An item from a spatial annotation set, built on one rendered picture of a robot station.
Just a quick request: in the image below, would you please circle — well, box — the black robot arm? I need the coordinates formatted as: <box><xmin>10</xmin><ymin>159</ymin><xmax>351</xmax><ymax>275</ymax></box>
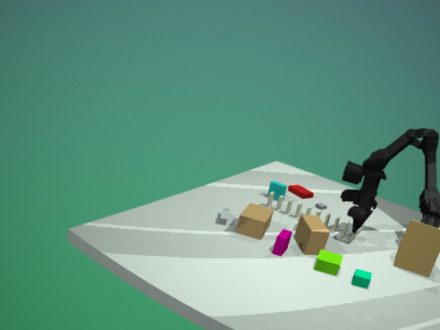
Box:
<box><xmin>340</xmin><ymin>128</ymin><xmax>440</xmax><ymax>228</ymax></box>

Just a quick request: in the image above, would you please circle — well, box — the teal rectangular block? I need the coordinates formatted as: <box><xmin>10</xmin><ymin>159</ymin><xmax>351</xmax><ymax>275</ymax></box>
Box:
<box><xmin>267</xmin><ymin>182</ymin><xmax>287</xmax><ymax>200</ymax></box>
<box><xmin>351</xmin><ymin>268</ymin><xmax>372</xmax><ymax>289</ymax></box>

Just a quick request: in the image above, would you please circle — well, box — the lime green block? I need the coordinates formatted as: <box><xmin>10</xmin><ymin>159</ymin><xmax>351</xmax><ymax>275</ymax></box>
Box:
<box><xmin>314</xmin><ymin>250</ymin><xmax>343</xmax><ymax>276</ymax></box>

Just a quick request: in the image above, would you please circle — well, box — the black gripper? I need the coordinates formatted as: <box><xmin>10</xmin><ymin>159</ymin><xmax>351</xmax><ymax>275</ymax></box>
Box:
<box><xmin>348</xmin><ymin>187</ymin><xmax>377</xmax><ymax>233</ymax></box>

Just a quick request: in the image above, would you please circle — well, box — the red rectangular block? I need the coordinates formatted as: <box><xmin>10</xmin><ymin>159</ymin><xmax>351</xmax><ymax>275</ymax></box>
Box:
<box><xmin>288</xmin><ymin>185</ymin><xmax>314</xmax><ymax>199</ymax></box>

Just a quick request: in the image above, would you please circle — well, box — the magenta rectangular block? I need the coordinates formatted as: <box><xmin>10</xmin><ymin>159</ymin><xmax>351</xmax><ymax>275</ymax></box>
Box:
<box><xmin>272</xmin><ymin>229</ymin><xmax>292</xmax><ymax>257</ymax></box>

